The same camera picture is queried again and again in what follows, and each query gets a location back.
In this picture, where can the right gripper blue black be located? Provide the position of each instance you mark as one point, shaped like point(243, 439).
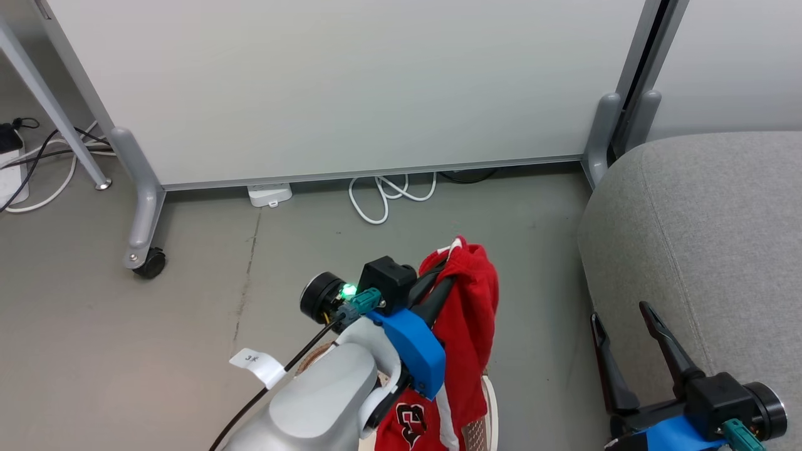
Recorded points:
point(717, 401)

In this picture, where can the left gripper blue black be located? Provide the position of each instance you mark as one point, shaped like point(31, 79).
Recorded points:
point(410, 341)

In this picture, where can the red white jersey garment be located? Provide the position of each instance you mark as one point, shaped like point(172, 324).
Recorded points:
point(470, 326)

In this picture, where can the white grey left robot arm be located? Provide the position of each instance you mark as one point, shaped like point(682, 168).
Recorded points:
point(319, 401)

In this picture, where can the white laundry basket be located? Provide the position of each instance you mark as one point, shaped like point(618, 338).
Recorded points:
point(490, 413)

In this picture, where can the grey fabric sofa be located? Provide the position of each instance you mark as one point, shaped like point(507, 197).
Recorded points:
point(720, 250)

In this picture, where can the small white adapter box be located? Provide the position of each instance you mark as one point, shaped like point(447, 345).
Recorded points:
point(269, 194)

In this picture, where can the wide white partition panel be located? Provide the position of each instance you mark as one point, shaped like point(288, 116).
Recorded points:
point(344, 81)

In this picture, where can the black caster wheel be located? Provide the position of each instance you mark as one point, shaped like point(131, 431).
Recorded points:
point(151, 264)

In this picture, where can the narrow white partition panel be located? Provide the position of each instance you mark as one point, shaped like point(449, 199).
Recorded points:
point(733, 62)

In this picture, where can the grey metal table leg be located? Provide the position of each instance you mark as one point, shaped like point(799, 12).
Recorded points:
point(56, 113)

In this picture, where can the white power strip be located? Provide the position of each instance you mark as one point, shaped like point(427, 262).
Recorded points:
point(11, 178)

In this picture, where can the black power plug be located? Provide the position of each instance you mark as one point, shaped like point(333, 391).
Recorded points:
point(9, 136)

